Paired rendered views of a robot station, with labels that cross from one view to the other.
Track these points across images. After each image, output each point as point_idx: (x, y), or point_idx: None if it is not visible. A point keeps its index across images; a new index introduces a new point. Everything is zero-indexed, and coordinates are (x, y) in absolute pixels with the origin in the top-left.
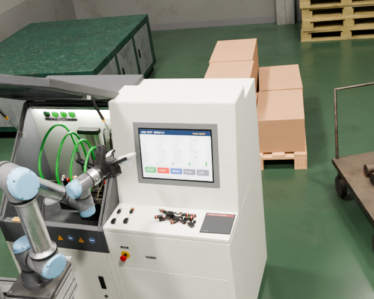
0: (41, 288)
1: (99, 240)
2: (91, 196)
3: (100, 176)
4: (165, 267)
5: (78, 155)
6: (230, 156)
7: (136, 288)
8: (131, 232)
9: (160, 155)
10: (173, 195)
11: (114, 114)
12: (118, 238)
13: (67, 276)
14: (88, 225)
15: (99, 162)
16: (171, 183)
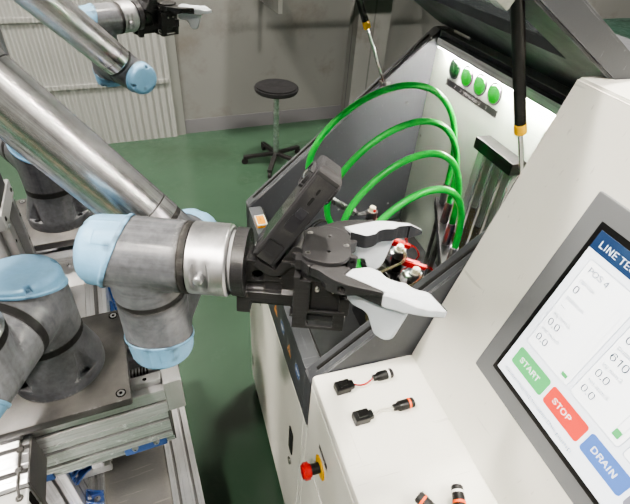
0: (18, 394)
1: (303, 387)
2: (159, 318)
3: (221, 279)
4: None
5: (443, 193)
6: None
7: None
8: (339, 460)
9: (598, 367)
10: (530, 496)
11: (563, 131)
12: (321, 429)
13: (140, 409)
14: (310, 339)
15: (271, 226)
16: (555, 467)
